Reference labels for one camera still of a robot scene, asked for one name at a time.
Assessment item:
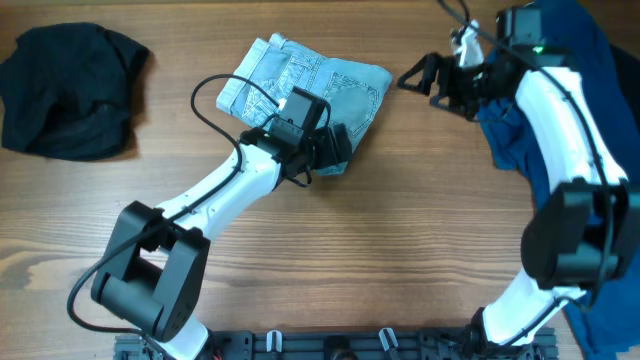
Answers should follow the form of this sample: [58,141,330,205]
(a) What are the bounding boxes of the dark blue t-shirt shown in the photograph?
[474,0,640,360]

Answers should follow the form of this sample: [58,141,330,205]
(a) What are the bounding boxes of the right black cable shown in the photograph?
[434,0,619,346]

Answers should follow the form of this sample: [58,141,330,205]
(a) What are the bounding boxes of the light blue denim shorts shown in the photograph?
[216,33,392,147]

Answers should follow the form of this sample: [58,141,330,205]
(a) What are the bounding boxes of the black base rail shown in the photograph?
[113,327,559,360]

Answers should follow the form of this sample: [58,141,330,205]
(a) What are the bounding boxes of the left black cable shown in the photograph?
[66,73,281,360]

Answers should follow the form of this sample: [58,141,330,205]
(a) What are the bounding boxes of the black crumpled garment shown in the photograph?
[1,23,150,161]

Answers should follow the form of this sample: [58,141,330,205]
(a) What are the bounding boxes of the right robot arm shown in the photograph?
[398,3,639,358]

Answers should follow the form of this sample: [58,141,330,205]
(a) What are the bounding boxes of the black garment at right edge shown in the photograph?
[610,45,640,127]

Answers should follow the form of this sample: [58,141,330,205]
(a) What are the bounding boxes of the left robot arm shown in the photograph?
[91,87,352,359]

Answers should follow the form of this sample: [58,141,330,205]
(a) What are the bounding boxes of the black cable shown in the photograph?
[66,73,281,360]
[434,0,619,346]

